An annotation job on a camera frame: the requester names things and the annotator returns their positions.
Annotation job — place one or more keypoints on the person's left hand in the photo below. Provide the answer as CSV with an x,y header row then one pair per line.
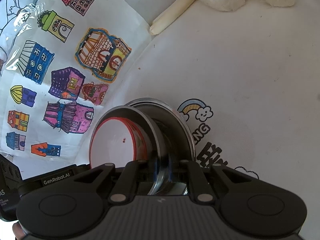
x,y
17,231

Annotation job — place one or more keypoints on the white printed tablecloth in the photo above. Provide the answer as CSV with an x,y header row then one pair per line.
x,y
237,67

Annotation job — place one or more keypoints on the small steel plate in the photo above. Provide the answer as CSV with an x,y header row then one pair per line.
x,y
180,135

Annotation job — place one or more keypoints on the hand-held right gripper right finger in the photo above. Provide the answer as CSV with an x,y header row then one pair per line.
x,y
188,173

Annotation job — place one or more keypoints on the colourful houses drawing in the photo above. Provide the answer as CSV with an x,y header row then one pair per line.
x,y
62,63

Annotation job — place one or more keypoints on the steel bowl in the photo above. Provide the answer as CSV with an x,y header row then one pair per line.
x,y
152,131

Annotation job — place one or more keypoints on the cream candle stick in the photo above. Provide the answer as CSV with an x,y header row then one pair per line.
x,y
172,13

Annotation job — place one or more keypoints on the white red-rimmed ceramic bowl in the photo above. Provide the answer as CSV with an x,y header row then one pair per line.
x,y
143,145
112,142

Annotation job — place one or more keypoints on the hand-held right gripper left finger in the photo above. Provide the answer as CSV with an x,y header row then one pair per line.
x,y
135,170

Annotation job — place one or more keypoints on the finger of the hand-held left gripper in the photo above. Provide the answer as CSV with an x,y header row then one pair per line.
x,y
57,178

